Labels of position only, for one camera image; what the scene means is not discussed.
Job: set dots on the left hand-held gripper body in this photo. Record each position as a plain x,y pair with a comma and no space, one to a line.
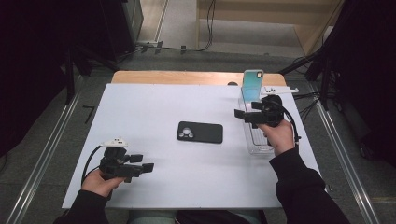
113,166

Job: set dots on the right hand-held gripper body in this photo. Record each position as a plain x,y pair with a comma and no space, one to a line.
272,112

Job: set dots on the phone with iridescent back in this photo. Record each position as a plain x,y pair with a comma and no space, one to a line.
251,85

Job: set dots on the clear plastic tray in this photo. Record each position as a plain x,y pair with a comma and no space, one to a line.
260,140

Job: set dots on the person's left hand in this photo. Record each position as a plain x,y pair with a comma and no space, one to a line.
96,185

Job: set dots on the person's right hand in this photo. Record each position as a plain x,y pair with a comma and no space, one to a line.
280,137

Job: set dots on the dark round object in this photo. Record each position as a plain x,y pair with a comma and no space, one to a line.
232,83

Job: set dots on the black phone case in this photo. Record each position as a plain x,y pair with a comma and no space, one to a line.
205,133

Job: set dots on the black stand legs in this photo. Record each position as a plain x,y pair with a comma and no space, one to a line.
70,77
325,81

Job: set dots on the light wooden shelf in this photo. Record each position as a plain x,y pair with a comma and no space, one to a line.
267,15

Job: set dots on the black curtain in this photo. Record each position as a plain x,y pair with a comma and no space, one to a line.
31,62
367,77

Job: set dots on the metal floor rail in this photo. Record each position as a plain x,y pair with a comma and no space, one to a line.
341,155
46,155

